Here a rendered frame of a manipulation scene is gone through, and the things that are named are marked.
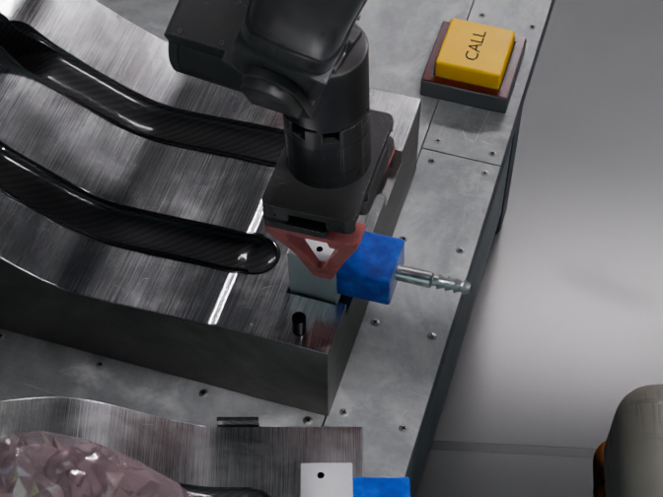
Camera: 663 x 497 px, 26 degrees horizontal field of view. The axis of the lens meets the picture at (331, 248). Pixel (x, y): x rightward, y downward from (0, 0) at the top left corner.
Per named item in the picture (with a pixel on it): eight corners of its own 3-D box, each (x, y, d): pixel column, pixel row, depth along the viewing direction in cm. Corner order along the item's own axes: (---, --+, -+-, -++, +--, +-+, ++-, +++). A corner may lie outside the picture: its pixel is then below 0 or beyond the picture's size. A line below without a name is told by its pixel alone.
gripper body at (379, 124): (260, 221, 97) (253, 146, 91) (307, 114, 102) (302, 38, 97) (353, 241, 95) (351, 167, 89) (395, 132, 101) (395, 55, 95)
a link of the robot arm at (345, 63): (343, 76, 86) (383, 17, 89) (242, 44, 88) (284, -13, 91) (346, 154, 91) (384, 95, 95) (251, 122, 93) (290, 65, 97)
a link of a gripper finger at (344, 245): (268, 289, 103) (258, 205, 96) (299, 216, 107) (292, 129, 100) (359, 311, 102) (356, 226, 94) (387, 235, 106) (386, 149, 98)
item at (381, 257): (477, 285, 108) (480, 239, 103) (461, 337, 105) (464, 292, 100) (310, 248, 110) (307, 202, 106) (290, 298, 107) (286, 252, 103)
